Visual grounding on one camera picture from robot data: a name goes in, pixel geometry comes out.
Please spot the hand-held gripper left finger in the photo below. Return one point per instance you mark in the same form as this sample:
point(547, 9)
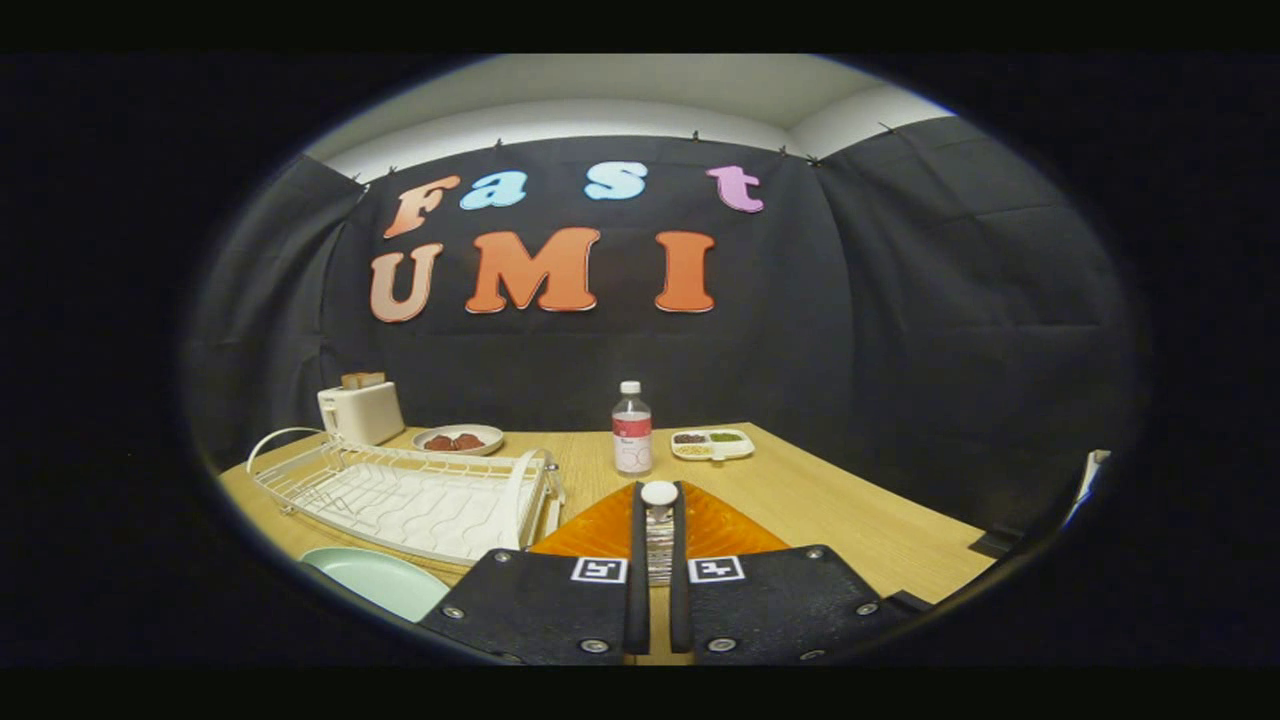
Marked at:
point(540, 610)

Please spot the black backdrop cloth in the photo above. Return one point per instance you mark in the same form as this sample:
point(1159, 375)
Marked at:
point(900, 330)

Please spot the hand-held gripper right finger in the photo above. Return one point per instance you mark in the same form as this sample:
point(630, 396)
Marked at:
point(780, 610)

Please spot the white divided food tray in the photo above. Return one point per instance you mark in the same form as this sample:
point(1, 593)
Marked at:
point(712, 445)

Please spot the white plate with meat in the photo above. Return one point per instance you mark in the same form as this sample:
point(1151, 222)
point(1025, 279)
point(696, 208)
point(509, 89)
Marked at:
point(490, 436)

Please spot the plastic water bottle red label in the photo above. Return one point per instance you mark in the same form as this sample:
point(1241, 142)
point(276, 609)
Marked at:
point(631, 435)

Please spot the cream white toaster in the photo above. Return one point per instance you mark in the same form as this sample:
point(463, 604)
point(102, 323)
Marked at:
point(362, 415)

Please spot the brown meat piece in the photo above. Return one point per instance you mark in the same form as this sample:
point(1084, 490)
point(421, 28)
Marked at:
point(468, 441)
point(438, 442)

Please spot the mint green plate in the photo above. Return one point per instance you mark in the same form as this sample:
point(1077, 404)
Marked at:
point(385, 585)

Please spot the small black flat object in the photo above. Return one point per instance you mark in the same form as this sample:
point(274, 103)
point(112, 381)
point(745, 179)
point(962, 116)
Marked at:
point(990, 544)

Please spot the toast slice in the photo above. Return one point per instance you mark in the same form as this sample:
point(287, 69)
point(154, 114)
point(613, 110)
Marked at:
point(363, 380)

